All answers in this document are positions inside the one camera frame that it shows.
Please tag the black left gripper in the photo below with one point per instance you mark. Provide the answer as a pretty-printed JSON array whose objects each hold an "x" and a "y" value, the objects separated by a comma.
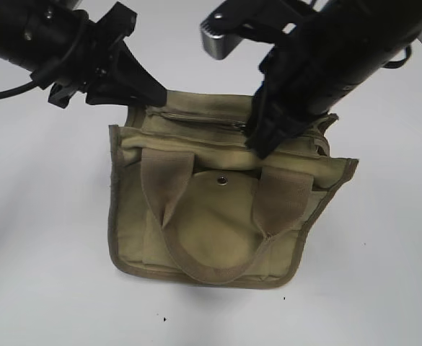
[{"x": 98, "y": 63}]

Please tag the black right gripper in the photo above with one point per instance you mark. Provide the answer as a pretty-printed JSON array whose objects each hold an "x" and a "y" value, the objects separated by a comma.
[{"x": 302, "y": 80}]

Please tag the metal zipper pull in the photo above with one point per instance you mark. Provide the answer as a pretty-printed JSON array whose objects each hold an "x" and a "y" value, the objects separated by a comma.
[{"x": 240, "y": 126}]

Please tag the khaki canvas tote bag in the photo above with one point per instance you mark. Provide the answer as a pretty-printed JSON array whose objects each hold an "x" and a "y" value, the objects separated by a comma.
[{"x": 189, "y": 203}]

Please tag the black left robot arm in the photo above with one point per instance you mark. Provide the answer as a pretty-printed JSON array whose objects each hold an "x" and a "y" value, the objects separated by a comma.
[{"x": 31, "y": 32}]

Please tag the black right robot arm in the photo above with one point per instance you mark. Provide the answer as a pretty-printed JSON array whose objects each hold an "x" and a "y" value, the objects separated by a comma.
[{"x": 374, "y": 32}]

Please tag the silver camera mount block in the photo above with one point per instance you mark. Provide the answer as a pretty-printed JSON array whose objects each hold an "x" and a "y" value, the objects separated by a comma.
[{"x": 216, "y": 44}]

